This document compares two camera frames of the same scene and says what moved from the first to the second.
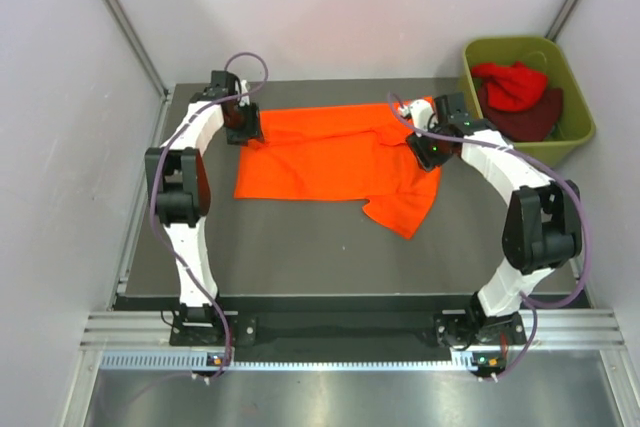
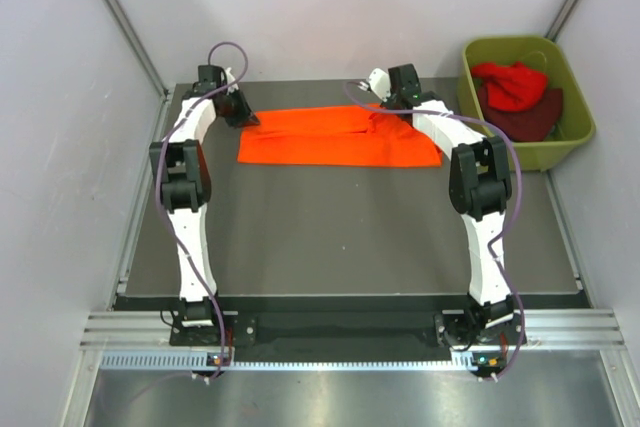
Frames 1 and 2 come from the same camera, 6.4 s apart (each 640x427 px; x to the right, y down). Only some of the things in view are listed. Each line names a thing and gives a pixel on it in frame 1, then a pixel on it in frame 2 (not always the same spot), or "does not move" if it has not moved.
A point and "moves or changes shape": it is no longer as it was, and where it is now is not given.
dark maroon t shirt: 524,125 does not move
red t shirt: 511,87 does not move
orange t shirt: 342,152 moves or changes shape
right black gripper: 426,160 to 388,103
